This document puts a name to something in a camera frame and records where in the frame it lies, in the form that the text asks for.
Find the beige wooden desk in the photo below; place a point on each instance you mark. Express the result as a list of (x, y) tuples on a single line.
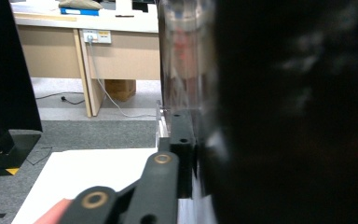
[(52, 56)]

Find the blue flat box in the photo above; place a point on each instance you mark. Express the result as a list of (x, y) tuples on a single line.
[(79, 11)]

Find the grey green cloth bag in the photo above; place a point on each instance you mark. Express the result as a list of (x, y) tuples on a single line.
[(80, 4)]

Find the dark cover book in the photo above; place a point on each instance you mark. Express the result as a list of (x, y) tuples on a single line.
[(292, 124)]

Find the black metal stand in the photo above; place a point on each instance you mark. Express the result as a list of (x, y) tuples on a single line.
[(6, 149)]

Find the white wall socket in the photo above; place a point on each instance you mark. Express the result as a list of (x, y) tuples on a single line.
[(96, 36)]

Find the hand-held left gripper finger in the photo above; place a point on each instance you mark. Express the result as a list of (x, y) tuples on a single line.
[(182, 155)]

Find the clear acrylic book rack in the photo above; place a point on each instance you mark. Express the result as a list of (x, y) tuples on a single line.
[(186, 62)]

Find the brown cardboard box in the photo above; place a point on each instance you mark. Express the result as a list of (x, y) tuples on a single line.
[(120, 90)]

